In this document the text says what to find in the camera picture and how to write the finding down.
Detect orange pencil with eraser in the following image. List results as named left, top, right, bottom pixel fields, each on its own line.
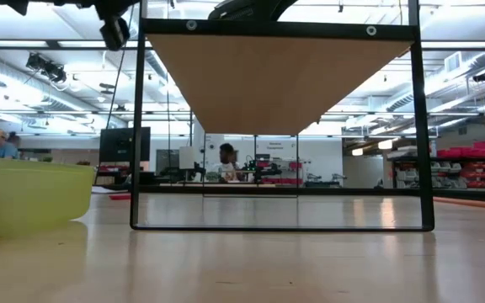
left=432, top=195, right=485, bottom=210

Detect person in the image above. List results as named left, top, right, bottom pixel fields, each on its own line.
left=0, top=128, right=20, bottom=160
left=210, top=142, right=244, bottom=183

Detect black aluminium table frame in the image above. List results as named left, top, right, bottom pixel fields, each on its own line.
left=93, top=183, right=485, bottom=204

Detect wooden riser shelf black legs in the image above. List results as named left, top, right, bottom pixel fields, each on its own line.
left=129, top=0, right=436, bottom=233

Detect storage rack with bins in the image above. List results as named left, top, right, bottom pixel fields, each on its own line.
left=386, top=141, right=485, bottom=190

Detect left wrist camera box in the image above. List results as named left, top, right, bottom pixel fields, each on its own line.
left=99, top=16, right=131, bottom=52

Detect black monitor screen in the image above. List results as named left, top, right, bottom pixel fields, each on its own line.
left=99, top=126, right=152, bottom=164

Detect thin black hanging cable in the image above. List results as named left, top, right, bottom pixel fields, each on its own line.
left=104, top=3, right=136, bottom=130

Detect white wall sign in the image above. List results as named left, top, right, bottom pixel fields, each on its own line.
left=255, top=140, right=298, bottom=161

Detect yellow translucent pencil case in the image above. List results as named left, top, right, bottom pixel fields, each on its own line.
left=0, top=155, right=97, bottom=242

